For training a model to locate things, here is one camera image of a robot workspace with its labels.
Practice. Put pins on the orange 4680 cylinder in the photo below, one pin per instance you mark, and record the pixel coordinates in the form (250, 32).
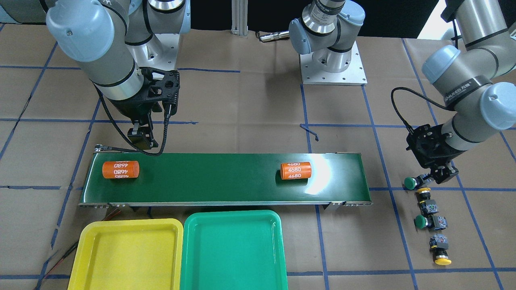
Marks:
(124, 169)
(294, 171)

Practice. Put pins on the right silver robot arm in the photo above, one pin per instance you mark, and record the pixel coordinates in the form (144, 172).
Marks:
(116, 44)

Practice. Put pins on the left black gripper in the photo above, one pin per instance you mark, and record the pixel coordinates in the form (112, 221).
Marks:
(442, 172)

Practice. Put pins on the aluminium frame post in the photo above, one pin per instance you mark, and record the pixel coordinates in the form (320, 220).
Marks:
(239, 15)

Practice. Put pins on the green plastic tray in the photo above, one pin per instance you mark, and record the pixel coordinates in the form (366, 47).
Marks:
(233, 250)

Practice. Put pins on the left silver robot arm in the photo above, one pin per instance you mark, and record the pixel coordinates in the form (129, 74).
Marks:
(328, 29)

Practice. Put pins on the yellow push button far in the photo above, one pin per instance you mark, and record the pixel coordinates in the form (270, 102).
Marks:
(438, 246)

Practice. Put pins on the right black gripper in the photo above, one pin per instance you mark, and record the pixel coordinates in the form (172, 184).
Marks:
(125, 108)

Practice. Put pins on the yellow plastic tray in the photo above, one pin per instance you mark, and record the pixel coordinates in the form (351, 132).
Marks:
(140, 254)

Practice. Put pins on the green conveyor belt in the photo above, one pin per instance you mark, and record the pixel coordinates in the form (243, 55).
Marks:
(228, 179)

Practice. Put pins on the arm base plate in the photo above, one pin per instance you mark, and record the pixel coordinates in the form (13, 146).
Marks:
(326, 67)
(160, 52)

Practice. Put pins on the yellow push button switch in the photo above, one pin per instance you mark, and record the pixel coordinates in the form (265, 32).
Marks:
(426, 205)

